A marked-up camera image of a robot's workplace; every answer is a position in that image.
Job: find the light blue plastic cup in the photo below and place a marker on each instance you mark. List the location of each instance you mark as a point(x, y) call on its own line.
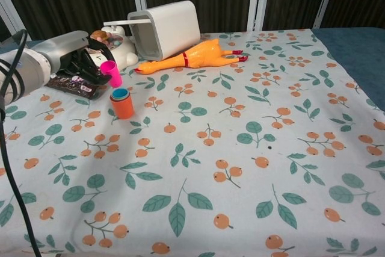
point(120, 93)

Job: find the pink plastic cup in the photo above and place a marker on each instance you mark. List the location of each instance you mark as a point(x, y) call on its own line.
point(114, 75)

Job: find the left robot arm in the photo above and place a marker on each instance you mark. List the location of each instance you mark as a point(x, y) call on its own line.
point(27, 70)

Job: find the large orange plastic cup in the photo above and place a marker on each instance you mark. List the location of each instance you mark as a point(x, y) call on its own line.
point(122, 109)

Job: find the floral print tablecloth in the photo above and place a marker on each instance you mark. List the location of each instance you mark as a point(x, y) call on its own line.
point(210, 118)

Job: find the yellow rubber chicken toy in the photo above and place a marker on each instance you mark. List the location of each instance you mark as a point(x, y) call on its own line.
point(198, 55)

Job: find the white cat fishing toy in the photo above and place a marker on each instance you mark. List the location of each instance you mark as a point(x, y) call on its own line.
point(126, 55)

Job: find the white swing-lid trash bin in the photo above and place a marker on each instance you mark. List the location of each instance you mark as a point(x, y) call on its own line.
point(168, 28)

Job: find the dark snack bag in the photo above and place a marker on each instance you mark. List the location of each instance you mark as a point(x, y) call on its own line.
point(75, 87)

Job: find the blue table cover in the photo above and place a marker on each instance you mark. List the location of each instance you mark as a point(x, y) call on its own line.
point(355, 46)

